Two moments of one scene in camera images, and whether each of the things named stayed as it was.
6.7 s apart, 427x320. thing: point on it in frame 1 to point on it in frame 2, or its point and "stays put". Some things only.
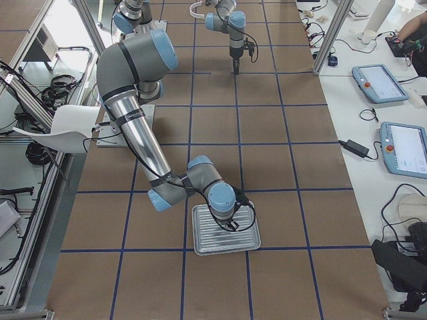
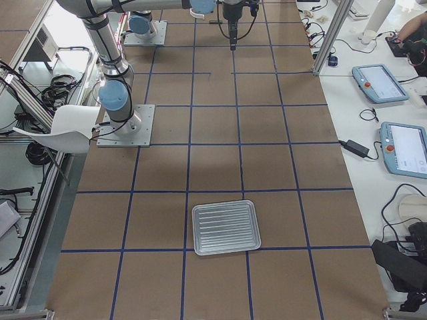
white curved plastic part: x=195 y=15 stays put
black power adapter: x=355 y=147 stays put
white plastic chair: x=72 y=129 stays put
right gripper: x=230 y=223 to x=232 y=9
